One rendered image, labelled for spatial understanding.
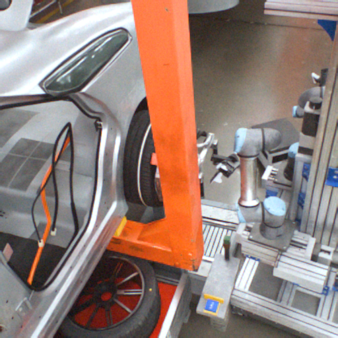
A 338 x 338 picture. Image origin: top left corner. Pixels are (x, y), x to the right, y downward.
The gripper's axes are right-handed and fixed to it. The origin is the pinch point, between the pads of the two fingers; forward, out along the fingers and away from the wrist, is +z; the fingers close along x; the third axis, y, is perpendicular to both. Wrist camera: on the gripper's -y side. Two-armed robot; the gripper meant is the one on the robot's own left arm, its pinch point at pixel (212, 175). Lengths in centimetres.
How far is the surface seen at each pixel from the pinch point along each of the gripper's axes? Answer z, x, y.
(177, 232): 33.5, 19.1, 5.1
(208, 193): -73, 115, -18
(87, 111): 40, -30, -63
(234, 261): 5, 52, 39
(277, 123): -153, 73, -10
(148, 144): 4.4, 8.2, -44.3
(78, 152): 35, 17, -73
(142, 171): 15.5, 19.5, -37.3
